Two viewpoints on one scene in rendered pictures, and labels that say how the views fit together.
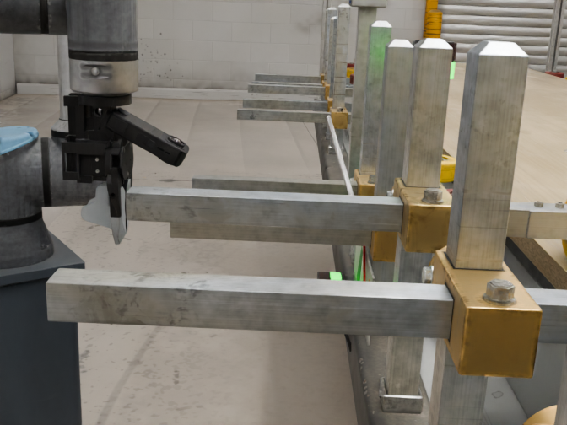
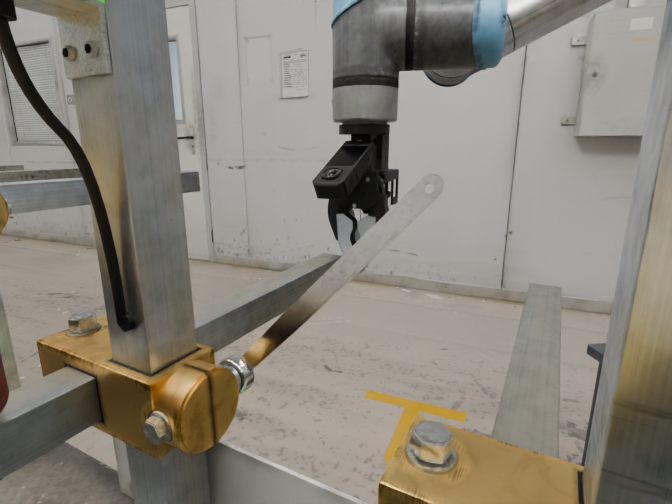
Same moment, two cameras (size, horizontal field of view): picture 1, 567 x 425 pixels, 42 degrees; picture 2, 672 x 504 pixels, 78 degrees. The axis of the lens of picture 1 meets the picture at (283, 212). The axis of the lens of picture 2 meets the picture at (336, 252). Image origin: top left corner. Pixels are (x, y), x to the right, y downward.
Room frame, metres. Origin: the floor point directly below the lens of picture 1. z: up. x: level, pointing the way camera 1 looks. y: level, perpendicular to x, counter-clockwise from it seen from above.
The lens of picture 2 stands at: (1.24, -0.30, 1.00)
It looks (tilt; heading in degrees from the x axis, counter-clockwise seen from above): 14 degrees down; 118
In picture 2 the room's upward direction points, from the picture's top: straight up
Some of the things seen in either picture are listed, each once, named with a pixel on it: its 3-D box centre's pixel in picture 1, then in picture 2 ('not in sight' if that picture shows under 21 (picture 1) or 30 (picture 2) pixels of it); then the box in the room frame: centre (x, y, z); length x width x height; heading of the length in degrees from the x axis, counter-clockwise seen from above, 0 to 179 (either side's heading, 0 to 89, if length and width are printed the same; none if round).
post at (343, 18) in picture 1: (339, 84); not in sight; (2.28, -0.16, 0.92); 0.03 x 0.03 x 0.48; 0
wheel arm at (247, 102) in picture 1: (307, 105); not in sight; (2.49, -0.07, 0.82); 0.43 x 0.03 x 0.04; 90
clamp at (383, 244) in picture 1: (388, 230); (133, 382); (1.01, -0.15, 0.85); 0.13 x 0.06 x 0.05; 0
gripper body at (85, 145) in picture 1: (99, 137); (365, 168); (0.99, 0.26, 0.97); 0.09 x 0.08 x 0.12; 90
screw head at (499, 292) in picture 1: (499, 291); not in sight; (0.45, -0.15, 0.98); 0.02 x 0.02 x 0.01
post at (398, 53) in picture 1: (386, 208); (156, 353); (1.03, -0.15, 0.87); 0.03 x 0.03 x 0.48; 0
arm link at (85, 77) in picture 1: (103, 77); (362, 108); (0.99, 0.25, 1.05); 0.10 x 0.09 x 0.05; 0
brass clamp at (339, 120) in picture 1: (337, 117); not in sight; (2.26, -0.16, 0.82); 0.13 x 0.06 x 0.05; 0
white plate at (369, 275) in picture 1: (362, 277); (231, 501); (1.06, -0.12, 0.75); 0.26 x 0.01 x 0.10; 0
